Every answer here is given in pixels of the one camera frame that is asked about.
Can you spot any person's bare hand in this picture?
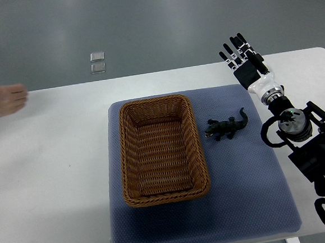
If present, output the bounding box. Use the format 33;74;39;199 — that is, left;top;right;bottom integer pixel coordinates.
0;84;28;117

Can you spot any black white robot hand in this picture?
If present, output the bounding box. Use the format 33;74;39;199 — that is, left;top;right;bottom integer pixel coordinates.
219;33;285;106

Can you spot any dark toy crocodile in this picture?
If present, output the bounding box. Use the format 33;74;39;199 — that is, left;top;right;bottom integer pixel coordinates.
204;107;249;141

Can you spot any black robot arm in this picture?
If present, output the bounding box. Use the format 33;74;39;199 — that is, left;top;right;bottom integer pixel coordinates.
261;93;325;225

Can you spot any brown wicker basket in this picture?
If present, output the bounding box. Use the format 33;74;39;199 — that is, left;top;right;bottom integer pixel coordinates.
119;94;211;208

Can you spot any upper metal floor plate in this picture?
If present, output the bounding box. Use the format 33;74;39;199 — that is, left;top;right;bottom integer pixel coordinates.
90;51;104;62

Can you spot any blue padded mat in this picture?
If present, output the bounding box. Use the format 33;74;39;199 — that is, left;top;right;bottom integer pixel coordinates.
108;85;301;243

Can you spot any white table leg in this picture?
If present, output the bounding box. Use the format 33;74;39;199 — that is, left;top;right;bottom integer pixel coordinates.
286;237;301;243

